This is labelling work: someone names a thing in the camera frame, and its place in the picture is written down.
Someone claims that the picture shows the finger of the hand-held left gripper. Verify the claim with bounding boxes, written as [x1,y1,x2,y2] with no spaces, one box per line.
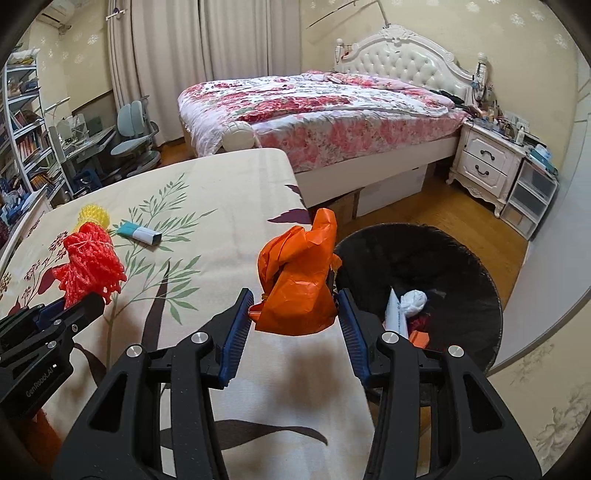
[0,298,66,341]
[44,292,105,347]

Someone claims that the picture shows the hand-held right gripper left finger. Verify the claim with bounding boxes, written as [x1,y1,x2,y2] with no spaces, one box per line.
[53,288,254,480]

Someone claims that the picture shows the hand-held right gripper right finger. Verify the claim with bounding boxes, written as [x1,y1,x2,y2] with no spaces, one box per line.
[336,288,541,480]

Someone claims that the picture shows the red foam net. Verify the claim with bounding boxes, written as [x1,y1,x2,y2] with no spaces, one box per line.
[52,223,127,309]

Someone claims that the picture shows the white wad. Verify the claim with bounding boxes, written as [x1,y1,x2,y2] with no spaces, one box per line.
[399,290,428,319]

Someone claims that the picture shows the orange plastic bag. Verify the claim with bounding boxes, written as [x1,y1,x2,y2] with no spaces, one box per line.
[248,208,343,337]

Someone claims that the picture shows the black trash bin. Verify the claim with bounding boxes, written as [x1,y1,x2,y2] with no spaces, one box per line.
[333,223,504,407]

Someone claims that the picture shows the silver white packet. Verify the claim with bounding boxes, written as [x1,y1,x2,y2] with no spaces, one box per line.
[384,287,409,340]

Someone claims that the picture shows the blue white tube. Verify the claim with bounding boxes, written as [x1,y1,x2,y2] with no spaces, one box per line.
[116,222,162,245]

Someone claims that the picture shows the yellow foam net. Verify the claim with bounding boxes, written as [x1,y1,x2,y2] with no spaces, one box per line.
[75,204,112,234]

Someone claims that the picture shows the brown cardboard box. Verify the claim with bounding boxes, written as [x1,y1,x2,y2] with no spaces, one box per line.
[325,191,358,222]

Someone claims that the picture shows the leaf print cloth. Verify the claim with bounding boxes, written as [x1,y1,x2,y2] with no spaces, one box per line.
[0,148,377,480]

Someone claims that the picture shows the white cardboard box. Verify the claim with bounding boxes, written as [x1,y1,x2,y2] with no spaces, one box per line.
[355,166,428,217]

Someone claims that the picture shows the grey study desk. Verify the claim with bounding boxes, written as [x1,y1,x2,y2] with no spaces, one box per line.
[48,115,116,195]

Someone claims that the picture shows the white bookshelf with books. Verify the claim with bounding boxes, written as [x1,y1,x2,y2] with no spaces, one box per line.
[0,62,70,208]

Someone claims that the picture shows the grey blue desk chair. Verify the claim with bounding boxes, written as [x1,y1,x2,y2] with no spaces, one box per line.
[111,95,160,178]

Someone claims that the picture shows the white carved nightstand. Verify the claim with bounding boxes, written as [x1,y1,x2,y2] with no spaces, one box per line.
[446,121,527,217]

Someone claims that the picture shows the pink floral quilt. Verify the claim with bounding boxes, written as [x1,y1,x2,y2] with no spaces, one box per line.
[178,71,467,167]

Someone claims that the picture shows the clear plastic drawer unit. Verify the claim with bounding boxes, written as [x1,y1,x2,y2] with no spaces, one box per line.
[500,157,559,240]

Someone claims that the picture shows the cluster of toiletries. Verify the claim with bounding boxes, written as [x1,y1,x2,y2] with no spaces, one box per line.
[468,78,541,144]

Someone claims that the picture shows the white upholstered bed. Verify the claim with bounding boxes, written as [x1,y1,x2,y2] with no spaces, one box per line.
[178,25,476,208]

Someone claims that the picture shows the beige curtains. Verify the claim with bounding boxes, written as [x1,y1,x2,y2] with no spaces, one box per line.
[108,0,303,148]

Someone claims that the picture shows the white air conditioner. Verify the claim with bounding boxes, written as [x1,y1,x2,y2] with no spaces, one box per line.
[37,0,77,28]

